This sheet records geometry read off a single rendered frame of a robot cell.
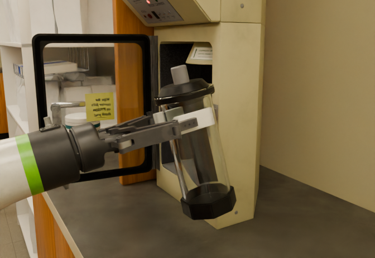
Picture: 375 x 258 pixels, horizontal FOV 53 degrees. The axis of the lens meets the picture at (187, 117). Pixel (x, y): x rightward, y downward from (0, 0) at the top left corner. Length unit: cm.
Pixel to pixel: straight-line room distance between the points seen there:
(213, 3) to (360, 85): 49
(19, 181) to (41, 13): 158
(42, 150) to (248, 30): 50
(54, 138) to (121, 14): 59
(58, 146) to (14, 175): 7
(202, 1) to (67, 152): 40
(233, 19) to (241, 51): 7
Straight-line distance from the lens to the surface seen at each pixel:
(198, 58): 91
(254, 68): 86
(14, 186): 57
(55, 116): 101
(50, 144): 57
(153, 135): 57
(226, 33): 81
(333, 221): 101
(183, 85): 62
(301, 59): 122
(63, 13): 200
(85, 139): 58
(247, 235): 89
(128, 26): 110
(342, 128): 114
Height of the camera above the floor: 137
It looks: 12 degrees down
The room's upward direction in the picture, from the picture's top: straight up
